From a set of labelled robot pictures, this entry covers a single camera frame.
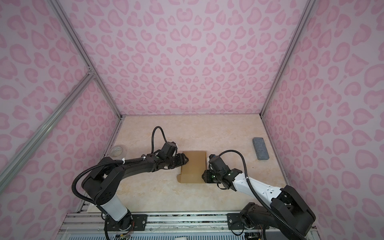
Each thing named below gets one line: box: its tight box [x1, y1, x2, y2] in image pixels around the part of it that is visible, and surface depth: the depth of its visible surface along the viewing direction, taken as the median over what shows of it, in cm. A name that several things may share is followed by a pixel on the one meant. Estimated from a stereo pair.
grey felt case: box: [252, 137, 270, 160], surface depth 99 cm
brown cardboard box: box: [176, 150, 207, 184], surface depth 88 cm
